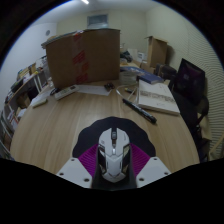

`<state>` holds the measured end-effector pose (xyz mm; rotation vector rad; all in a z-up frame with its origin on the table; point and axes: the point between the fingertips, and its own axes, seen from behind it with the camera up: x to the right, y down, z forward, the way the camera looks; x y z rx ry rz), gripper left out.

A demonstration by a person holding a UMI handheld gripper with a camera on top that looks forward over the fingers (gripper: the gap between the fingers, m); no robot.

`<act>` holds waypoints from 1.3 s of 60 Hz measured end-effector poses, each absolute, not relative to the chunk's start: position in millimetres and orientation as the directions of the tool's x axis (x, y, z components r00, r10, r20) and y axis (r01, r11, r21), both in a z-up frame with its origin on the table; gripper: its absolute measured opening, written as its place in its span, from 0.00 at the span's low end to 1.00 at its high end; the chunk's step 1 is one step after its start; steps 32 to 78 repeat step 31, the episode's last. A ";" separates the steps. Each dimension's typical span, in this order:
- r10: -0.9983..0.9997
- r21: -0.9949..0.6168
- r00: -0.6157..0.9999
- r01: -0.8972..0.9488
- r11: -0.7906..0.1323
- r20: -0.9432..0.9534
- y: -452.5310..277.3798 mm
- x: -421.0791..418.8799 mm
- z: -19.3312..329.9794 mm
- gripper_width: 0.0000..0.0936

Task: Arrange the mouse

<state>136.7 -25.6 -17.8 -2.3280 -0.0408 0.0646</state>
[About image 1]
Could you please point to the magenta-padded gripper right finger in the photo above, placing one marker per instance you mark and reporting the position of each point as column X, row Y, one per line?
column 151, row 170

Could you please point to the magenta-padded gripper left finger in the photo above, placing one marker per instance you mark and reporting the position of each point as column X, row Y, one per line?
column 75, row 171

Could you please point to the white and grey computer mouse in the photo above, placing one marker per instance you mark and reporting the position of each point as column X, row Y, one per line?
column 114, row 156

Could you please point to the black marker pen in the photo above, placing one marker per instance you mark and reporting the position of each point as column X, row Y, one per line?
column 140, row 110

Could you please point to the open white book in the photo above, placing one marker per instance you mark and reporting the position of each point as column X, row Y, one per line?
column 156, row 98

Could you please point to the small black oval object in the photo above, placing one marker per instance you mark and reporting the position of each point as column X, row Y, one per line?
column 54, row 91

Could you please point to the black office chair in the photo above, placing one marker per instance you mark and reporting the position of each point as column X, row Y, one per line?
column 190, row 86

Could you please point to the small black clip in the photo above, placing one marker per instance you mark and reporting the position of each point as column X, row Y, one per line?
column 109, row 86

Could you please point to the wooden side desk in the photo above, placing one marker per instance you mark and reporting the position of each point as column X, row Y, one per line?
column 23, row 85

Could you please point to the large brown cardboard box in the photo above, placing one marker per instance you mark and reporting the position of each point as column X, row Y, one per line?
column 83, row 56

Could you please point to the tall brown cardboard box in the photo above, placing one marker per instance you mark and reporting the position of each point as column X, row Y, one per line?
column 156, row 51

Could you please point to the window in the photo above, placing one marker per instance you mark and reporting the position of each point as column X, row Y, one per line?
column 97, row 20

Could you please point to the ceiling tube light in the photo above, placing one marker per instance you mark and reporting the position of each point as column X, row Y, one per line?
column 85, row 1

